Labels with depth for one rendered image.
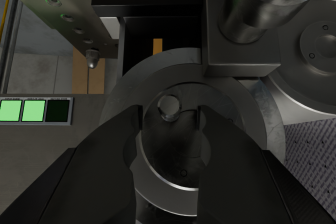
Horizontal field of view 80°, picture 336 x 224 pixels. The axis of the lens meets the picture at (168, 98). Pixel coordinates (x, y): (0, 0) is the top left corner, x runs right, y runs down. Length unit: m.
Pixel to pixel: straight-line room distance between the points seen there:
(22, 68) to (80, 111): 3.15
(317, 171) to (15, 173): 0.60
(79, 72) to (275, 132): 2.62
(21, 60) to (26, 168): 3.19
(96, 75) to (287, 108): 2.48
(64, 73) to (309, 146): 3.29
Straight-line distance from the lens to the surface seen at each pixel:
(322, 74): 0.22
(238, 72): 0.16
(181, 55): 0.18
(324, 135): 0.33
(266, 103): 0.18
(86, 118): 0.54
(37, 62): 3.62
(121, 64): 0.19
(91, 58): 0.56
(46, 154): 0.58
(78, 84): 2.72
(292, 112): 0.21
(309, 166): 0.36
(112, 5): 0.18
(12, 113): 0.63
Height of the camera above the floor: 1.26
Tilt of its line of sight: 12 degrees down
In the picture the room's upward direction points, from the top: 179 degrees counter-clockwise
